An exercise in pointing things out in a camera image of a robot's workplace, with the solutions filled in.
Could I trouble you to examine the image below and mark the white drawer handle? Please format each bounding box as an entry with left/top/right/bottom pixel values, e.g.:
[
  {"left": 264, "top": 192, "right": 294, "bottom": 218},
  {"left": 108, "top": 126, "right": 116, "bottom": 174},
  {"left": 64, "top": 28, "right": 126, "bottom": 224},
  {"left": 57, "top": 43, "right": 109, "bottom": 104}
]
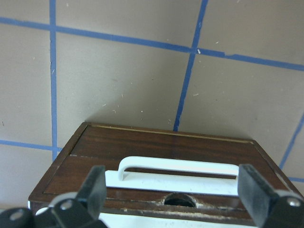
[{"left": 105, "top": 156, "right": 239, "bottom": 196}]

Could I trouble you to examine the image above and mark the wooden drawer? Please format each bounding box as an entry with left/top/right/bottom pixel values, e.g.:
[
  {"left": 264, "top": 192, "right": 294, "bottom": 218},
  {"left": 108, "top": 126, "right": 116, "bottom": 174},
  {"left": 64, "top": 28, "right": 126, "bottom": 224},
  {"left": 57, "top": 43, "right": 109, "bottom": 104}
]
[{"left": 42, "top": 154, "right": 290, "bottom": 214}]

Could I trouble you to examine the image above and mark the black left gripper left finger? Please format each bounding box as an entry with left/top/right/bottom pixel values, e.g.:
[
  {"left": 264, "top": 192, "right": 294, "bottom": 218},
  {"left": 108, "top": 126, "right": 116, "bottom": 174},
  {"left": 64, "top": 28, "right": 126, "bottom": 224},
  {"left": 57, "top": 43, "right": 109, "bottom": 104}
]
[{"left": 0, "top": 165, "right": 107, "bottom": 228}]

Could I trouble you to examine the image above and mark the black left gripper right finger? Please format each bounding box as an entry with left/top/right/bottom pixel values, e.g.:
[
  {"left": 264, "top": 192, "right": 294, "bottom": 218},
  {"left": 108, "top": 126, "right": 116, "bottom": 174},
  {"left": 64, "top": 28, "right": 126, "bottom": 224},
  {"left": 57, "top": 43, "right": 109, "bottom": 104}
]
[{"left": 237, "top": 164, "right": 304, "bottom": 228}]

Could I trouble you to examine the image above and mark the dark brown drawer cabinet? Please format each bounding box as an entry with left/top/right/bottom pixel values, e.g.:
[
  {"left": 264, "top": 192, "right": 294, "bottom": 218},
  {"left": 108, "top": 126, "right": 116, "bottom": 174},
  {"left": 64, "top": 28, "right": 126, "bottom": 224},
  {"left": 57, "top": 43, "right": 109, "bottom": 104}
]
[{"left": 28, "top": 122, "right": 297, "bottom": 225}]

